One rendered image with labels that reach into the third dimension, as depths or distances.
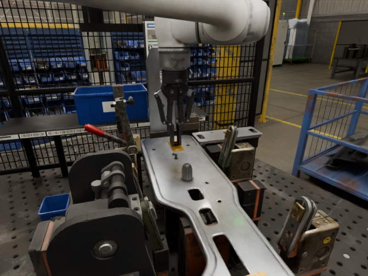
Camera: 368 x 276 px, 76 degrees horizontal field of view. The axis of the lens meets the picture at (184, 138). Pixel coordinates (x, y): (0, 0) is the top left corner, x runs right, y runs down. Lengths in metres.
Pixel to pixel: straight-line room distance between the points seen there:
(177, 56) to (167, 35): 0.06
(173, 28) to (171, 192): 0.42
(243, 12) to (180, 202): 0.46
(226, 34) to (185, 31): 0.11
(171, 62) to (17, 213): 0.91
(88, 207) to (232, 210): 0.35
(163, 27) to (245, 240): 0.53
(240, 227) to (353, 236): 0.64
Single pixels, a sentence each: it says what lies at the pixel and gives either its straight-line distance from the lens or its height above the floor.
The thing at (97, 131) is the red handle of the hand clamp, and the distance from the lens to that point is 0.72.
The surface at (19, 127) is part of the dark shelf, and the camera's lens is 1.19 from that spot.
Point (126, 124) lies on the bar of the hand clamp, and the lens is 0.71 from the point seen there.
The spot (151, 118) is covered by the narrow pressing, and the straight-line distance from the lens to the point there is 1.01.
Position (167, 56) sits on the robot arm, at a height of 1.33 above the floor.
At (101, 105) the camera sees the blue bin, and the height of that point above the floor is 1.11.
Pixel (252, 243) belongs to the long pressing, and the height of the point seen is 1.00.
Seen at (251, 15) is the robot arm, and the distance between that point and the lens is 0.62.
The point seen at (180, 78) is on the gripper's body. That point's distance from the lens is 0.68.
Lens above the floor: 1.38
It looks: 23 degrees down
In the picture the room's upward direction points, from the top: straight up
